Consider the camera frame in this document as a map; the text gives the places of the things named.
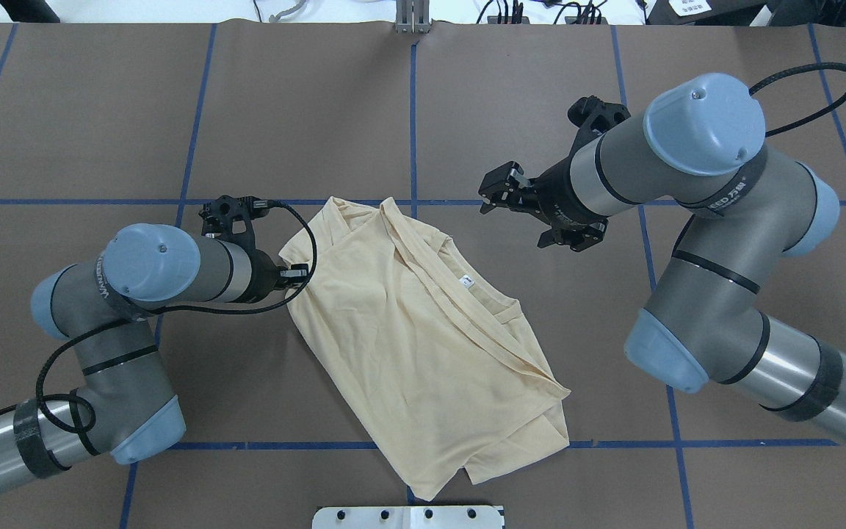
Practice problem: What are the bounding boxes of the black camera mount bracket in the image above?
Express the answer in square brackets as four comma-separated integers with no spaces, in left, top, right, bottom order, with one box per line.
[567,95,631,155]

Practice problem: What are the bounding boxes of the beige long-sleeve printed shirt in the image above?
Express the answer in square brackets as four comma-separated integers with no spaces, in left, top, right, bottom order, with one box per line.
[280,197,570,501]

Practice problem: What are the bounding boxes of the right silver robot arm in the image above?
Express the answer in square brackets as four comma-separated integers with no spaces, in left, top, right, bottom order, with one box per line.
[479,73,846,443]

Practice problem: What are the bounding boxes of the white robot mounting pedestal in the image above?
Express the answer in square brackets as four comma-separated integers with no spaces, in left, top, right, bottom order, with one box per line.
[311,505,506,528]

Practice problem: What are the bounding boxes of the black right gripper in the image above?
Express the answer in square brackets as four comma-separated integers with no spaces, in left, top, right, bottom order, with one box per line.
[479,158,608,252]

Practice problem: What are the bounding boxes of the left gripper camera bracket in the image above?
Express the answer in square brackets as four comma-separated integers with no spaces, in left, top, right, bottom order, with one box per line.
[198,195,271,251]

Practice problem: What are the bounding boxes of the aluminium frame post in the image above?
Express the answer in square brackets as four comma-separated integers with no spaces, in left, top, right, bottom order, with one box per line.
[394,0,432,35]

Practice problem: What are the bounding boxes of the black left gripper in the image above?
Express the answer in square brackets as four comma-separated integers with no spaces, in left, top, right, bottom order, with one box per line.
[246,250,312,303]

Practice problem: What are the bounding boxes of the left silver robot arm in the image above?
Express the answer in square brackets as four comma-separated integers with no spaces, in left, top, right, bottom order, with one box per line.
[0,223,316,494]

